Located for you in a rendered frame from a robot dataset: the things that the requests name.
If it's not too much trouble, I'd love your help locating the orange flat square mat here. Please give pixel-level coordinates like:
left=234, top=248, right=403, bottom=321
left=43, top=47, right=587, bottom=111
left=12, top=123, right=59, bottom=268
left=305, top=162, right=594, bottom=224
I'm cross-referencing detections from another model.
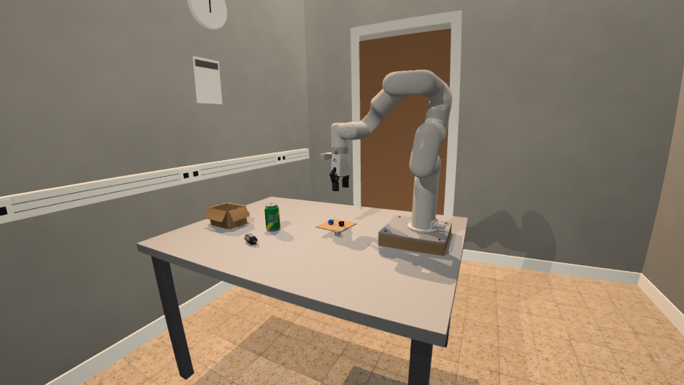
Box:
left=316, top=218, right=356, bottom=232

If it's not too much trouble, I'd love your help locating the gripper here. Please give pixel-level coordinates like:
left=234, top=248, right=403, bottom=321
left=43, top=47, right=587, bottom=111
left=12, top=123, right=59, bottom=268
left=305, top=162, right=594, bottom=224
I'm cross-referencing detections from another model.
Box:
left=330, top=154, right=350, bottom=191

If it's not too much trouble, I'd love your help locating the green drink can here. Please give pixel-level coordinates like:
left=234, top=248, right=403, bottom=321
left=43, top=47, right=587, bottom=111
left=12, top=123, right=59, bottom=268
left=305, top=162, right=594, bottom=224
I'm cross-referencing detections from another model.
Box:
left=264, top=203, right=280, bottom=231

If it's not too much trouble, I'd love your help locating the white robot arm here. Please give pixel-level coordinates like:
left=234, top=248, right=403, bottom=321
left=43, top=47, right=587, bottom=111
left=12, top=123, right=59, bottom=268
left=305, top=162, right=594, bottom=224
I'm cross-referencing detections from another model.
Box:
left=320, top=70, right=452, bottom=233

